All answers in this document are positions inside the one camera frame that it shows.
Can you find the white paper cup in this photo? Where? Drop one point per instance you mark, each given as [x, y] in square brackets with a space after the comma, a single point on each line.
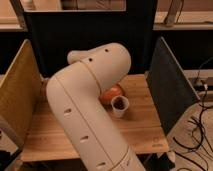
[119, 104]

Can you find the black back panel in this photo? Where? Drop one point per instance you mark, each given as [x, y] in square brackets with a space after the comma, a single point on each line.
[54, 34]

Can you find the right dark side panel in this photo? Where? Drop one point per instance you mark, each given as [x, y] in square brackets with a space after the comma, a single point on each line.
[171, 91]

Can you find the orange ball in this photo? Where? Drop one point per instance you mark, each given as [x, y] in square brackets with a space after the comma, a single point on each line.
[106, 97]

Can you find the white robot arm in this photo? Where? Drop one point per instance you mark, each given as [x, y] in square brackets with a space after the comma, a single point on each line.
[73, 95]

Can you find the left wooden side panel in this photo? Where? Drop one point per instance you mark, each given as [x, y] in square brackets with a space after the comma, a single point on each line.
[19, 92]

